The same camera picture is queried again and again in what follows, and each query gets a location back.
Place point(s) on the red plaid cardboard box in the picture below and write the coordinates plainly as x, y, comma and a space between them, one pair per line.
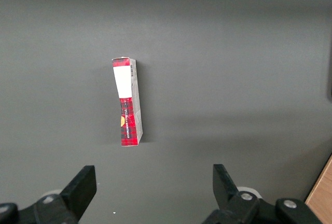
128, 104

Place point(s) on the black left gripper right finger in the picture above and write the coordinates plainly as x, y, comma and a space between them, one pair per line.
233, 206

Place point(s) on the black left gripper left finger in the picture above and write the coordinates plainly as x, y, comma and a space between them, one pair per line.
70, 203

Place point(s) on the wooden drawer cabinet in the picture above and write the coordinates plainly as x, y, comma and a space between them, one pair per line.
321, 195

